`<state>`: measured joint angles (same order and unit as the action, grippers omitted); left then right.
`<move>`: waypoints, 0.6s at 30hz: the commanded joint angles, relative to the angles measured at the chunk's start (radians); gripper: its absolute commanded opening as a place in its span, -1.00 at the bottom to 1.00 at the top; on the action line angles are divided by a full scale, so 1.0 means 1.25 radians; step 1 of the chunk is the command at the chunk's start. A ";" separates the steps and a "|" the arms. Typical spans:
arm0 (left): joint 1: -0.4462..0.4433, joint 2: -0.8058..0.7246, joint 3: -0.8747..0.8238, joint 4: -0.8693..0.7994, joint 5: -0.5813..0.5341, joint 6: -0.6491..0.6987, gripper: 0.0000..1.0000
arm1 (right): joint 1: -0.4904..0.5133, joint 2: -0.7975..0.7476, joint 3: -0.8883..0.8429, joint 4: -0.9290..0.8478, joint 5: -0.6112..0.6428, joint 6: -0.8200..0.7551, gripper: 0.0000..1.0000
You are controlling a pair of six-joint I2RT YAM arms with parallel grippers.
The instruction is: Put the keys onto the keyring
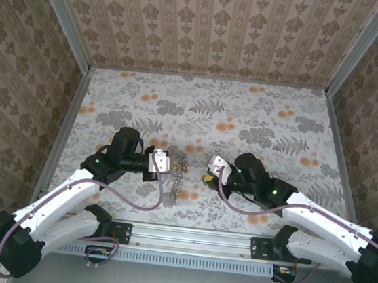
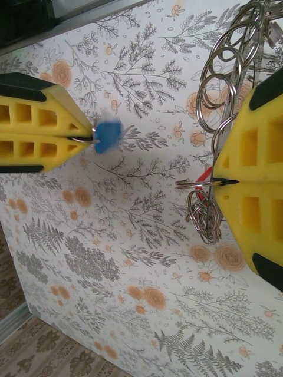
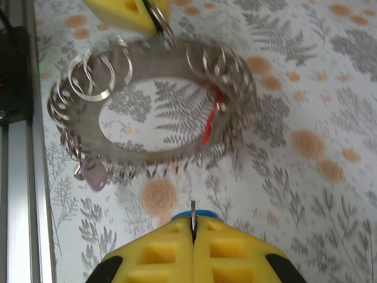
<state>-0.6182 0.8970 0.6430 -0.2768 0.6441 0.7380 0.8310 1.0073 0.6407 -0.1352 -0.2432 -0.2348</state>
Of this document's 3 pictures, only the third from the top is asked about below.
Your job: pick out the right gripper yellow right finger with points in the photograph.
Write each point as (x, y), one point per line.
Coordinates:
(224, 244)

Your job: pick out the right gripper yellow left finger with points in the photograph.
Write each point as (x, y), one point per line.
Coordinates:
(165, 244)

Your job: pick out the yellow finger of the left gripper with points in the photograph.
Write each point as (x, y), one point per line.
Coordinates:
(161, 7)
(117, 13)

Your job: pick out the blue key tag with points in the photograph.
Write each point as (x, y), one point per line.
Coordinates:
(206, 213)

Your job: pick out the metal disc with key rings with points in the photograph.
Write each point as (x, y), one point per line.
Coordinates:
(88, 129)

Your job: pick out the purple key tag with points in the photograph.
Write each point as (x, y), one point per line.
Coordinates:
(94, 177)

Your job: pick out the red key tag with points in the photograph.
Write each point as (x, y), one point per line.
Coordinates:
(210, 123)

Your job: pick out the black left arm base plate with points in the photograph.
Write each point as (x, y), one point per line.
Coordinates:
(14, 73)

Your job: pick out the aluminium mounting rail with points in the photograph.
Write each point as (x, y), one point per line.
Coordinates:
(20, 191)

